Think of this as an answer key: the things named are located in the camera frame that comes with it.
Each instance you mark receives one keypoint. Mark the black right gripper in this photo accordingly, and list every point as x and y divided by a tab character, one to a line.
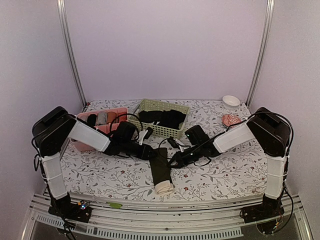
181	160

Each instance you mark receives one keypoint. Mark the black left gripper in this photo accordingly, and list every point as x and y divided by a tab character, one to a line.
144	154

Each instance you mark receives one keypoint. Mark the dark green underwear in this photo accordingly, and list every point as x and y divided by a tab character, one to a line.
161	174

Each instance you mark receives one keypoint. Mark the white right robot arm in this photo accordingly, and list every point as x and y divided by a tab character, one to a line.
272	131

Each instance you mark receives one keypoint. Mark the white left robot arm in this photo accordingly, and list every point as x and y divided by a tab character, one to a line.
56	129

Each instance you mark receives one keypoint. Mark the orange rolled underwear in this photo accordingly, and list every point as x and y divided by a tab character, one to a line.
122	115

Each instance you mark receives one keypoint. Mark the brown rolled underwear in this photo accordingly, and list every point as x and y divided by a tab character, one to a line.
111	116

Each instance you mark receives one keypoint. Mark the grey rolled underwear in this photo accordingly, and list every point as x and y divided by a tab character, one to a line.
101	118

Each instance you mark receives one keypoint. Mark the black rolled underwear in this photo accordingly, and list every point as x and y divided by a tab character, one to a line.
91	119

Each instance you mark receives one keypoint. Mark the pink divided organizer box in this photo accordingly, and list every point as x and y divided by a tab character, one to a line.
107	127

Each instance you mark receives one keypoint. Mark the black clothes in basket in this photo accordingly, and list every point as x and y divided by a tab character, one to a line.
166	118

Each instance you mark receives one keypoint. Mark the green plastic basket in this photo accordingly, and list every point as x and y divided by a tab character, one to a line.
149	105

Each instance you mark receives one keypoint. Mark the green tape piece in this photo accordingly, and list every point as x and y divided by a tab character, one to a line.
115	205

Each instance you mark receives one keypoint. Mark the floral white table mat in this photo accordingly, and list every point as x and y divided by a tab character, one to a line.
239	172

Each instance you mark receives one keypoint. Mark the white ceramic bowl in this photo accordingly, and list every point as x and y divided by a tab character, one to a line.
230	102

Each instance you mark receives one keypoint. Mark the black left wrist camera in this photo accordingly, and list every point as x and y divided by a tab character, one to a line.
125	132

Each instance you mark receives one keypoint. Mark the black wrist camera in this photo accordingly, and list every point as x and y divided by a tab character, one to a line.
125	132
196	135

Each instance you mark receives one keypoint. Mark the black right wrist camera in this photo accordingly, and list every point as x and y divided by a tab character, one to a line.
196	135

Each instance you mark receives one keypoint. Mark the aluminium front rail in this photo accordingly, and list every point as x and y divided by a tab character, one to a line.
195	220

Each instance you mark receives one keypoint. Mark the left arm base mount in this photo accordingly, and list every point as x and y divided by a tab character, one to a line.
65	209

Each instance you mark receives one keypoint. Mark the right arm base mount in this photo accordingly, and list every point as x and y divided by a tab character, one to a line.
269	208

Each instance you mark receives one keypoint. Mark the left aluminium frame post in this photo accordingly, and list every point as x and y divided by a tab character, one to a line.
62	13

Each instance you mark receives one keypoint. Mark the aluminium frame post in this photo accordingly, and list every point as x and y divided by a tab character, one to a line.
270	4
62	13

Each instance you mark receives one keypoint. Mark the right aluminium frame post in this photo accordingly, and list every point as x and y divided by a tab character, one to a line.
270	4

